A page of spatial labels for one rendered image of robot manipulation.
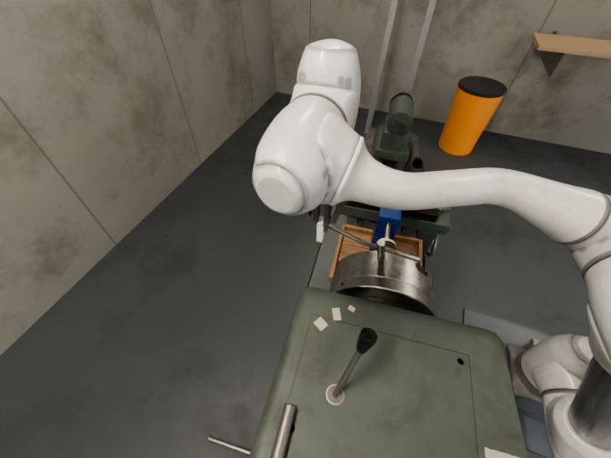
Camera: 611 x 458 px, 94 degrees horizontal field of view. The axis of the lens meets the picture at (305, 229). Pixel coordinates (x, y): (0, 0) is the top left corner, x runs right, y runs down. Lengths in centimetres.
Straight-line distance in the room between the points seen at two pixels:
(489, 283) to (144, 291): 257
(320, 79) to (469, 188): 27
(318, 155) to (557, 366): 100
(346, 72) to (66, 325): 241
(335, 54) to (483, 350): 65
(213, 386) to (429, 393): 150
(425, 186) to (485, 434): 48
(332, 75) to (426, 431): 63
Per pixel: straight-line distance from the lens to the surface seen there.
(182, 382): 207
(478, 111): 351
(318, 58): 47
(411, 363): 70
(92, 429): 222
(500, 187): 54
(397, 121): 174
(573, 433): 107
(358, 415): 65
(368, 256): 85
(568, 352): 116
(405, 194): 41
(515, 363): 134
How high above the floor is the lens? 189
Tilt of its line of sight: 49 degrees down
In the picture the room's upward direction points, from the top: 1 degrees clockwise
